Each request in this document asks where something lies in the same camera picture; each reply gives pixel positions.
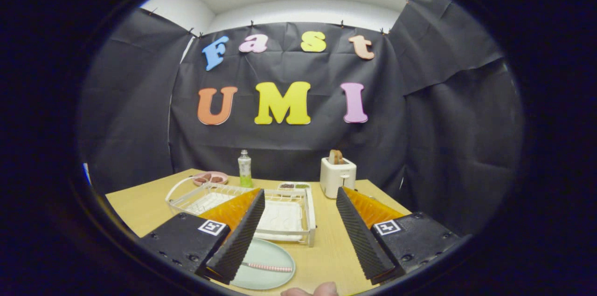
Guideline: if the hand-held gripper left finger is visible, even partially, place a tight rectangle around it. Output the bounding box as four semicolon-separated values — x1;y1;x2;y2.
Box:
139;188;265;285

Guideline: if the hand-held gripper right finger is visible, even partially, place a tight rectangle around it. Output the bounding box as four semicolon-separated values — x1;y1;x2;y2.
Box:
336;186;462;286

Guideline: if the light green plate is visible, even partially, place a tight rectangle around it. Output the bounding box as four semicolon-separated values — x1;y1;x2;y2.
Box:
231;238;297;291

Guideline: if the pink handled spoon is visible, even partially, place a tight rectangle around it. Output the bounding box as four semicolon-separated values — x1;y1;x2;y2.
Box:
242;262;294;273

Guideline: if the white wire dish rack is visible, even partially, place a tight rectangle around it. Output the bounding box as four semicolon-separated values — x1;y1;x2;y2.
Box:
166;176;317;248

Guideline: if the pink plate with food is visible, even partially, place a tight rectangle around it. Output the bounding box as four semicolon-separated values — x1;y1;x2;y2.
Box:
193;171;229;186

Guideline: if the white divided dish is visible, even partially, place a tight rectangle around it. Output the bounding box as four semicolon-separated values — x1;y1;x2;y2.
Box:
278;181;312;192

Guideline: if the white toaster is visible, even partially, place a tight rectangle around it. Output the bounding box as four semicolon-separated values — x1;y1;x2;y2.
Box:
320;157;357;200

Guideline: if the green drink bottle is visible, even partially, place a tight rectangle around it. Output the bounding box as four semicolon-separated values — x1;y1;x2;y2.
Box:
238;149;253;188

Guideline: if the black backdrop cloth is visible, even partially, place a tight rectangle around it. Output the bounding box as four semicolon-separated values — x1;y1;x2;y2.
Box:
77;0;525;236

